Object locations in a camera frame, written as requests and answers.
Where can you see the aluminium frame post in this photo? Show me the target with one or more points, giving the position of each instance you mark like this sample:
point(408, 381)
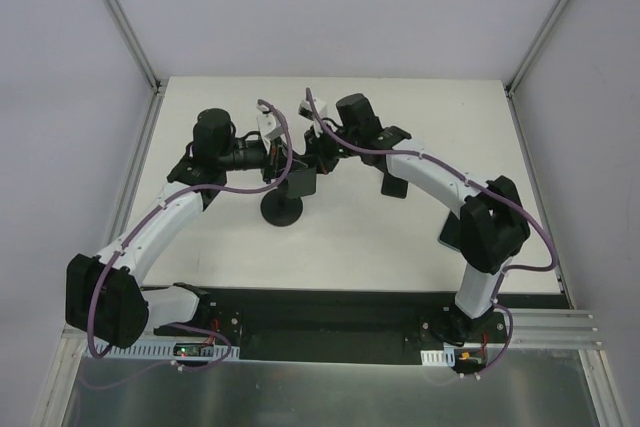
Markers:
point(534, 49)
point(133, 44)

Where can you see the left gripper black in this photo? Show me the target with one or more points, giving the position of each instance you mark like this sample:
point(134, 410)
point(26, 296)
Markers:
point(275, 162)

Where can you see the black smartphone teal edge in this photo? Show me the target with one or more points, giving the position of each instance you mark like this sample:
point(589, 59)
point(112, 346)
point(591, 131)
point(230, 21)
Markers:
point(450, 233)

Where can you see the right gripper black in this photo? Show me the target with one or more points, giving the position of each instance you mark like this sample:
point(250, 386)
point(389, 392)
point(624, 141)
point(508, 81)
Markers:
point(322, 148)

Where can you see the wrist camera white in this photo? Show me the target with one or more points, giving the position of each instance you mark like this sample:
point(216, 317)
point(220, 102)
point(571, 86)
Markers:
point(269, 122)
point(307, 111)

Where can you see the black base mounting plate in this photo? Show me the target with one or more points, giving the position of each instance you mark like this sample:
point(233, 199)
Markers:
point(373, 353)

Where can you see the black round-base phone stand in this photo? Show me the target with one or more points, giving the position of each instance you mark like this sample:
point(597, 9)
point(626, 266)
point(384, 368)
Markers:
point(278, 209)

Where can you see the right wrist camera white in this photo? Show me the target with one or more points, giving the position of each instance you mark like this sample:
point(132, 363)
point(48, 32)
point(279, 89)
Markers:
point(307, 111)

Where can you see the white cable duct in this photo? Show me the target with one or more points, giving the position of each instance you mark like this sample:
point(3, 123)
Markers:
point(173, 350)
point(438, 358)

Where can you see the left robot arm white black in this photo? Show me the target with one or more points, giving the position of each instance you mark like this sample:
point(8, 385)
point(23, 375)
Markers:
point(104, 293)

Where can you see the right white cable duct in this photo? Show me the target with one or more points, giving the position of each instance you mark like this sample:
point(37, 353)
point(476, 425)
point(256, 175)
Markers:
point(438, 358)

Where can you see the aluminium front rail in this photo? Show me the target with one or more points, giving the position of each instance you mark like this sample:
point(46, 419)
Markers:
point(550, 327)

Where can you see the right aluminium frame post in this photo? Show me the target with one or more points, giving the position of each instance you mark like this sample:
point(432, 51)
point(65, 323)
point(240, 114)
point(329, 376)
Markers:
point(534, 49)

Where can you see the left aluminium frame post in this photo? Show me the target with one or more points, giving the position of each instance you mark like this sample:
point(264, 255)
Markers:
point(133, 44)

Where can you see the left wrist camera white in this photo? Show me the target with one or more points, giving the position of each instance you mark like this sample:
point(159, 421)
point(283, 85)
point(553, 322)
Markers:
point(269, 122)

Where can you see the left white cable duct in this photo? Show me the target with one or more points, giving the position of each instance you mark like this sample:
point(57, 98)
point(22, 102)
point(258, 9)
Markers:
point(173, 350)

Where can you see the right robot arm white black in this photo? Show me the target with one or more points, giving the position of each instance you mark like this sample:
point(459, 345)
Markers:
point(490, 223)

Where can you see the black folding phone stand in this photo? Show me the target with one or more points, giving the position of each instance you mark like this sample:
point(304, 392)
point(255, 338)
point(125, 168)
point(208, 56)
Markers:
point(393, 186)

